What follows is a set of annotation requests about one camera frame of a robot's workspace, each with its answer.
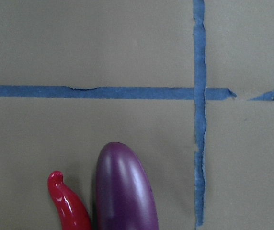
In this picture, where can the purple eggplant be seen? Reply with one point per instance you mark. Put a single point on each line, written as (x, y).
(124, 198)

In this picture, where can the red chili pepper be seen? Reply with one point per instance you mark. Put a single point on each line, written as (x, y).
(72, 213)

